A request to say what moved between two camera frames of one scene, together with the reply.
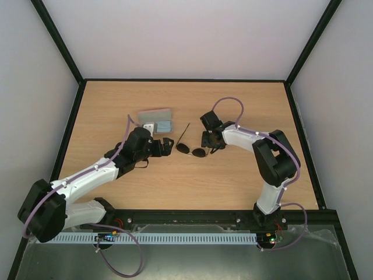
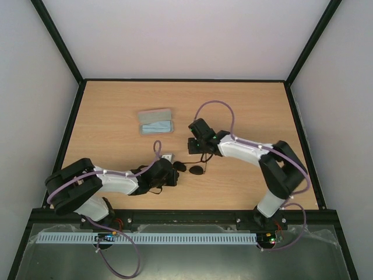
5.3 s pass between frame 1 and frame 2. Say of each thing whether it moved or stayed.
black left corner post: stayed
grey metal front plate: stayed
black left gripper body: moved
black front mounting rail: stayed
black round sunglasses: moved
